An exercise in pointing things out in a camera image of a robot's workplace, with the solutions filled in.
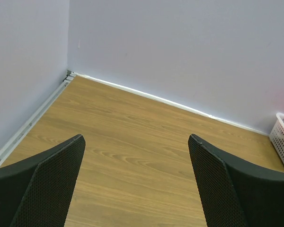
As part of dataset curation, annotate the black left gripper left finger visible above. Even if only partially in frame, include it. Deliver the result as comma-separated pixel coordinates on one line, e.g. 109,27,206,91
0,134,86,227

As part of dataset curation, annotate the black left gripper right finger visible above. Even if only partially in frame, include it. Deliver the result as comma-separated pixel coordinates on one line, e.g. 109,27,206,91
188,134,284,227

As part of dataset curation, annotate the white plastic laundry basket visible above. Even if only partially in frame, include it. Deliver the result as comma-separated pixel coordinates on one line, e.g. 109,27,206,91
269,113,284,165

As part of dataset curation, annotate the aluminium table edge rail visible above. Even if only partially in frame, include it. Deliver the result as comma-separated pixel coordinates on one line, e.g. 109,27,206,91
0,70,76,166

